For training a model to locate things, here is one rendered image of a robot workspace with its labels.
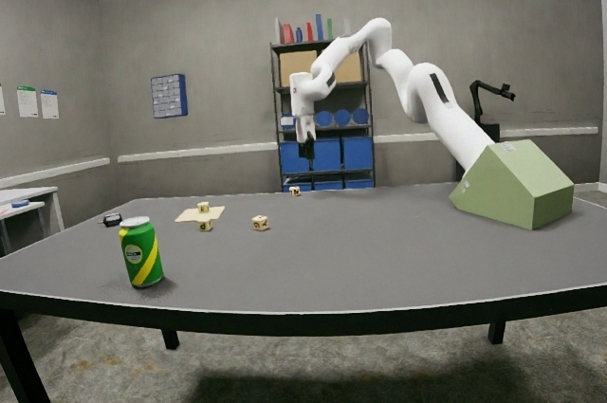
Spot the beige square mat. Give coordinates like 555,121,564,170
175,207,225,223

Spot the green drink can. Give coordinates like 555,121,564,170
119,217,163,287

